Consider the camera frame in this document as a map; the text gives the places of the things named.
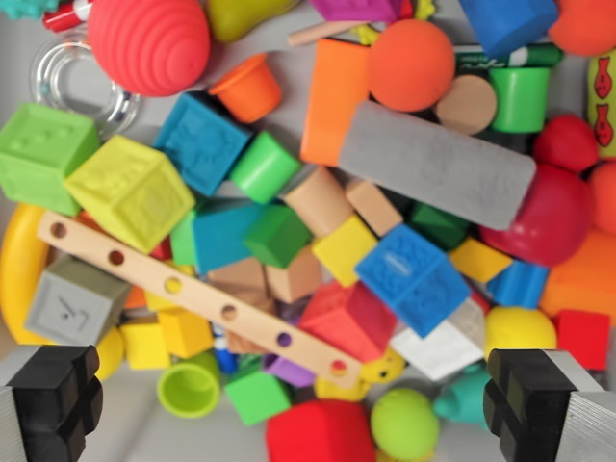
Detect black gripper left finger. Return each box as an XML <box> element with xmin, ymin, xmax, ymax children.
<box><xmin>0</xmin><ymin>344</ymin><xmax>105</xmax><ymax>462</ymax></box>

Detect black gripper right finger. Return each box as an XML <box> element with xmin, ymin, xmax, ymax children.
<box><xmin>482</xmin><ymin>348</ymin><xmax>616</xmax><ymax>462</ymax></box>

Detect red ribbed rubber ball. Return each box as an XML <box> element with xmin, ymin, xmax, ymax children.
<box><xmin>87</xmin><ymin>0</ymin><xmax>212</xmax><ymax>98</ymax></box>

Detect grey plastic bin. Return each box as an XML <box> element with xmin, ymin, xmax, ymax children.
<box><xmin>0</xmin><ymin>0</ymin><xmax>616</xmax><ymax>462</ymax></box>

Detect teal rubber toy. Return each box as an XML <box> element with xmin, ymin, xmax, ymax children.
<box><xmin>432</xmin><ymin>363</ymin><xmax>492</xmax><ymax>431</ymax></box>

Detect yellow smooth ball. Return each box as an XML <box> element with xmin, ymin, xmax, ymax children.
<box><xmin>483</xmin><ymin>306</ymin><xmax>558</xmax><ymax>362</ymax></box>

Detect small yellow ball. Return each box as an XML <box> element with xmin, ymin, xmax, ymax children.
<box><xmin>93</xmin><ymin>326</ymin><xmax>126</xmax><ymax>381</ymax></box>

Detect red wooden cube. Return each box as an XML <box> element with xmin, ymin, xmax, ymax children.
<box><xmin>553</xmin><ymin>309</ymin><xmax>612</xmax><ymax>372</ymax></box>

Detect grey embossed soft cube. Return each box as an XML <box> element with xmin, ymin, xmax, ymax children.
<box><xmin>23</xmin><ymin>254</ymin><xmax>132</xmax><ymax>347</ymax></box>

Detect white silver block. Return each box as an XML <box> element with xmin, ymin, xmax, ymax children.
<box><xmin>389</xmin><ymin>297</ymin><xmax>486</xmax><ymax>383</ymax></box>

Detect yellow wooden cube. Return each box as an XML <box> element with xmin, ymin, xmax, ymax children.
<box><xmin>157</xmin><ymin>307</ymin><xmax>215</xmax><ymax>360</ymax></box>
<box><xmin>118</xmin><ymin>320</ymin><xmax>172</xmax><ymax>371</ymax></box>
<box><xmin>311</xmin><ymin>214</ymin><xmax>379</xmax><ymax>289</ymax></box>
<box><xmin>142</xmin><ymin>262</ymin><xmax>196</xmax><ymax>313</ymax></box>

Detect blue wooden cylinder block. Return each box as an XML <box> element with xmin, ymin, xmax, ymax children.
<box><xmin>486</xmin><ymin>259</ymin><xmax>551</xmax><ymax>310</ymax></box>

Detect lime green ball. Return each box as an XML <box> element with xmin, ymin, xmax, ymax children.
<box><xmin>370</xmin><ymin>387</ymin><xmax>441</xmax><ymax>461</ymax></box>

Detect small orange block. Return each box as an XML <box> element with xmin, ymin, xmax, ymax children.
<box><xmin>123</xmin><ymin>286</ymin><xmax>148</xmax><ymax>309</ymax></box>

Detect large orange foam piece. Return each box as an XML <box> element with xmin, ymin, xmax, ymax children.
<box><xmin>538</xmin><ymin>229</ymin><xmax>616</xmax><ymax>328</ymax></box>

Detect lime green plastic cup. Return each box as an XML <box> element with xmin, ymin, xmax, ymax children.
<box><xmin>157</xmin><ymin>350</ymin><xmax>222</xmax><ymax>419</ymax></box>

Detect yellow rubber duck toy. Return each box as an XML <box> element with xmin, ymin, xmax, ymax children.
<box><xmin>314</xmin><ymin>346</ymin><xmax>407</xmax><ymax>403</ymax></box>

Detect yellow wooden block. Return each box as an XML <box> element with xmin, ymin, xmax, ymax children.
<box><xmin>448</xmin><ymin>236</ymin><xmax>514</xmax><ymax>285</ymax></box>

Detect blue marker pen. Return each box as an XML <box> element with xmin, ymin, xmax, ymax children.
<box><xmin>211</xmin><ymin>321</ymin><xmax>240</xmax><ymax>375</ymax></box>

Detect wooden strip with holes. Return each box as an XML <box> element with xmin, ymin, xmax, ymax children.
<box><xmin>37</xmin><ymin>211</ymin><xmax>362</xmax><ymax>390</ymax></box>

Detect small red block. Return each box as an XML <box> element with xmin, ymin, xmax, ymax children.
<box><xmin>149</xmin><ymin>238</ymin><xmax>174</xmax><ymax>262</ymax></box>

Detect large dark red ball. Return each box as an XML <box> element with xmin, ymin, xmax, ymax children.
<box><xmin>478</xmin><ymin>163</ymin><xmax>594</xmax><ymax>269</ymax></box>

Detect red embossed soft cube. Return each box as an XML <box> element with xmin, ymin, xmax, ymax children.
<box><xmin>297</xmin><ymin>281</ymin><xmax>398</xmax><ymax>365</ymax></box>

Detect dark green wooden block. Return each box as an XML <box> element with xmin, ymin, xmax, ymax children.
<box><xmin>408</xmin><ymin>201</ymin><xmax>471</xmax><ymax>251</ymax></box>

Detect bright green wooden cube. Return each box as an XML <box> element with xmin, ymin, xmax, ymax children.
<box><xmin>223</xmin><ymin>370</ymin><xmax>293</xmax><ymax>427</ymax></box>

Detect small green wooden block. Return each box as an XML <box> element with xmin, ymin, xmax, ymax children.
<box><xmin>168</xmin><ymin>209</ymin><xmax>198</xmax><ymax>267</ymax></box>

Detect large red foam block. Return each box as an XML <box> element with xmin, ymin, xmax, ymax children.
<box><xmin>265</xmin><ymin>398</ymin><xmax>376</xmax><ymax>462</ymax></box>

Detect orange-red ball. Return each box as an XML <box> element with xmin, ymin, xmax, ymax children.
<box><xmin>587</xmin><ymin>161</ymin><xmax>616</xmax><ymax>235</ymax></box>
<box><xmin>547</xmin><ymin>0</ymin><xmax>616</xmax><ymax>58</ymax></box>

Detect lime yellow embossed soft cube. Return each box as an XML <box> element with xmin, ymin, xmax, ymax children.
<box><xmin>64</xmin><ymin>134</ymin><xmax>197</xmax><ymax>255</ymax></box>

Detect teal blue wooden block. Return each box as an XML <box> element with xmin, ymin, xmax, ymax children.
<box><xmin>192</xmin><ymin>199</ymin><xmax>266</xmax><ymax>276</ymax></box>

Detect purple plastic piece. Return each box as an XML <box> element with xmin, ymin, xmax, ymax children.
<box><xmin>262</xmin><ymin>353</ymin><xmax>317</xmax><ymax>389</ymax></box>

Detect green embossed soft cube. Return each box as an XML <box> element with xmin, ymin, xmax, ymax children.
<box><xmin>0</xmin><ymin>101</ymin><xmax>101</xmax><ymax>218</ymax></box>

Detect small natural wooden block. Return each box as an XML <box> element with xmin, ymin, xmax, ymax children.
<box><xmin>345</xmin><ymin>180</ymin><xmax>404</xmax><ymax>238</ymax></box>

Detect long grey foam block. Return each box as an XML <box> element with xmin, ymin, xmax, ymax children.
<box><xmin>338</xmin><ymin>99</ymin><xmax>538</xmax><ymax>231</ymax></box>

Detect small red ball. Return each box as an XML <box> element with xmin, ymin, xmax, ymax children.
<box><xmin>532</xmin><ymin>114</ymin><xmax>600</xmax><ymax>173</ymax></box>

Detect dark green wooden cube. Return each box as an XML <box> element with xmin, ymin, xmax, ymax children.
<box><xmin>243</xmin><ymin>204</ymin><xmax>313</xmax><ymax>270</ymax></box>

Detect natural wooden cylinder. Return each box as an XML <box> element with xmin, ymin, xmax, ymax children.
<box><xmin>282</xmin><ymin>166</ymin><xmax>355</xmax><ymax>240</ymax></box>

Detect teal blue embossed soft cube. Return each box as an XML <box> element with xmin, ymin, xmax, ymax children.
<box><xmin>152</xmin><ymin>90</ymin><xmax>255</xmax><ymax>197</ymax></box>

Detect short wooden disc cylinder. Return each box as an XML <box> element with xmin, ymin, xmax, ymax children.
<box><xmin>435</xmin><ymin>74</ymin><xmax>499</xmax><ymax>136</ymax></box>

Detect yellow cylinder with red fish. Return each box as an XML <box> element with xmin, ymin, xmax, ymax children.
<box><xmin>586</xmin><ymin>50</ymin><xmax>616</xmax><ymax>160</ymax></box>

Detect light green cylinder block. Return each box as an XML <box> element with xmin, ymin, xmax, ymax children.
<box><xmin>228</xmin><ymin>130</ymin><xmax>303</xmax><ymax>206</ymax></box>

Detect green marker pen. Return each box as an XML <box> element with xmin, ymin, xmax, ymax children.
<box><xmin>454</xmin><ymin>42</ymin><xmax>565</xmax><ymax>73</ymax></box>

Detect orange smooth ball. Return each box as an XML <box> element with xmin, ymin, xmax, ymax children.
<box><xmin>367</xmin><ymin>18</ymin><xmax>457</xmax><ymax>114</ymax></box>

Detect orange foam block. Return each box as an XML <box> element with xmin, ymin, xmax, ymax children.
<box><xmin>299</xmin><ymin>37</ymin><xmax>372</xmax><ymax>168</ymax></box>

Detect orange plastic cup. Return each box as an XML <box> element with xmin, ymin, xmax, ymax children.
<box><xmin>209</xmin><ymin>52</ymin><xmax>284</xmax><ymax>125</ymax></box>

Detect blue foam block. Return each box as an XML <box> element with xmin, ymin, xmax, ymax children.
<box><xmin>456</xmin><ymin>0</ymin><xmax>560</xmax><ymax>62</ymax></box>

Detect red dry erase marker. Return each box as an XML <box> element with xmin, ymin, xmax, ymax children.
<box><xmin>41</xmin><ymin>0</ymin><xmax>93</xmax><ymax>34</ymax></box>

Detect teal knobby ball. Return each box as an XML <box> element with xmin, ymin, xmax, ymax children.
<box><xmin>0</xmin><ymin>0</ymin><xmax>59</xmax><ymax>21</ymax></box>

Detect yellow knobby toy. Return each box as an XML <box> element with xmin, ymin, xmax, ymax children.
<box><xmin>350</xmin><ymin>22</ymin><xmax>382</xmax><ymax>48</ymax></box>

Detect olive yellow pear toy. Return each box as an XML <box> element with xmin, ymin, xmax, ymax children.
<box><xmin>206</xmin><ymin>0</ymin><xmax>302</xmax><ymax>43</ymax></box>

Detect purple embossed cube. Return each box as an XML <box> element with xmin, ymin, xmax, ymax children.
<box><xmin>307</xmin><ymin>0</ymin><xmax>415</xmax><ymax>24</ymax></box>

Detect yellow plastic ring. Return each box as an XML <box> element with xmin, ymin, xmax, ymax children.
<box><xmin>0</xmin><ymin>202</ymin><xmax>52</xmax><ymax>346</ymax></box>

